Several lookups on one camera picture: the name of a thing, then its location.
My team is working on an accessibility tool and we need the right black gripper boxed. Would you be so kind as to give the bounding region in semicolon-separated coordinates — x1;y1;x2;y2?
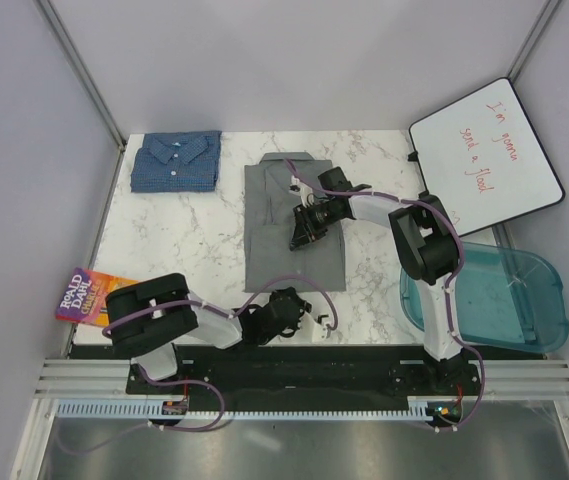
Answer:
291;202;343;251

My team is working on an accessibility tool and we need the grey long sleeve shirt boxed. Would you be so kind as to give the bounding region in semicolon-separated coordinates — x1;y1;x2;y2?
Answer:
244;152;346;293

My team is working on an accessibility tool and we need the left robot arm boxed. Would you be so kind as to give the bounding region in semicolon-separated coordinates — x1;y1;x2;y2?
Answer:
102;274;312;393

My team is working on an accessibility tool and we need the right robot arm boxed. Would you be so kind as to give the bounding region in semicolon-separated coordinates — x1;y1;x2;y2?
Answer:
285;159;465;394

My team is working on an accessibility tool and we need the blue checked folded shirt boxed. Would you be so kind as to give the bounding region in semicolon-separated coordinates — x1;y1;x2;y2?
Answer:
130;130;222;194

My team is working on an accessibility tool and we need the white whiteboard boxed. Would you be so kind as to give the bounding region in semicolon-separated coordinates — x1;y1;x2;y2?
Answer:
408;78;565;236

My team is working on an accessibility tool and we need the Roald Dahl book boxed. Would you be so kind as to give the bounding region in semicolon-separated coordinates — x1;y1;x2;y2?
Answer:
55;268;136;328

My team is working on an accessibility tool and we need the teal plastic bin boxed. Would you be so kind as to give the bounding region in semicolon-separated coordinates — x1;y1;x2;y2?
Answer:
400;242;569;360

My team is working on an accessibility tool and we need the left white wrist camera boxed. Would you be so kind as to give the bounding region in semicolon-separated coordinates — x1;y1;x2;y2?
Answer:
302;313;333;343

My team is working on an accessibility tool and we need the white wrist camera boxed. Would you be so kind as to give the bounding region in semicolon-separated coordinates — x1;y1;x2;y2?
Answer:
289;176;315;207
302;313;333;343

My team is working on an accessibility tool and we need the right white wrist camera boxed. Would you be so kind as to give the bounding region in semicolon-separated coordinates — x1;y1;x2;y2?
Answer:
289;176;315;207

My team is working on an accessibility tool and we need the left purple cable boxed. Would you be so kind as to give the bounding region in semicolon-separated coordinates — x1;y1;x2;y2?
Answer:
53;274;339;455

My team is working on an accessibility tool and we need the purple cable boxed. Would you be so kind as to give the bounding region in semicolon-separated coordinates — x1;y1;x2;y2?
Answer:
53;274;339;455
284;157;488;434

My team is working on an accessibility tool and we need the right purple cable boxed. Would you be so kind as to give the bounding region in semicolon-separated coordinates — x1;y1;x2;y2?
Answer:
284;157;488;434

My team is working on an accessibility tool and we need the white slotted cable duct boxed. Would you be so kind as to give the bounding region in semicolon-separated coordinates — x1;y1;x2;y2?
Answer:
56;399;461;421

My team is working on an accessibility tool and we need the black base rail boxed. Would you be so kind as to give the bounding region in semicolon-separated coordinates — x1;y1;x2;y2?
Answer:
126;346;481;410

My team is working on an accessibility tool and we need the left aluminium frame post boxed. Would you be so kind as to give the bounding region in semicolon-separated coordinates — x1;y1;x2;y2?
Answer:
34;0;127;152

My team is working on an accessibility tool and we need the aluminium frame post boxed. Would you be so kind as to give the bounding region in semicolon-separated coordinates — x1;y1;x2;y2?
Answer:
507;0;564;84
34;0;127;152

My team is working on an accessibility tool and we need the right aluminium frame post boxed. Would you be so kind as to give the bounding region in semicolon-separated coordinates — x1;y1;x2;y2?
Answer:
507;0;564;84

